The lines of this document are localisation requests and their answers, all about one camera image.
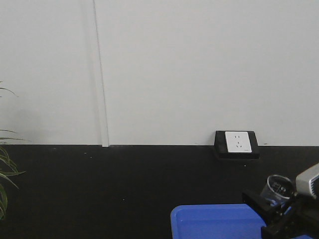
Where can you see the clear glass beaker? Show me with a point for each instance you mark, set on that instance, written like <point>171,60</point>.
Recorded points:
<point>277,190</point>

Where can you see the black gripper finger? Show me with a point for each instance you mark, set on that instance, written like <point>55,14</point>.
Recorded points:
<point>260,205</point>

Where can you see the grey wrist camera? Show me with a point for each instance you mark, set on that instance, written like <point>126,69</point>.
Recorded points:
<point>307,182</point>

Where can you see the black and white wall socket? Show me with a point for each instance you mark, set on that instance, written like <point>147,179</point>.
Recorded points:
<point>236,145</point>

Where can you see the green spider plant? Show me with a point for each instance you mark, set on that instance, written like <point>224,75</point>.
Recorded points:
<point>10,170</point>

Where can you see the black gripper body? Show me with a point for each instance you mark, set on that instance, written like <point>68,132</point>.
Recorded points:
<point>299,216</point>

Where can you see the blue plastic tray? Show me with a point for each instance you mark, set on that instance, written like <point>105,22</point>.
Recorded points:
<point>217,221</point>

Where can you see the white wall cable duct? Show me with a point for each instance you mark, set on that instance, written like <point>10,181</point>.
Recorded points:
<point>100,88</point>

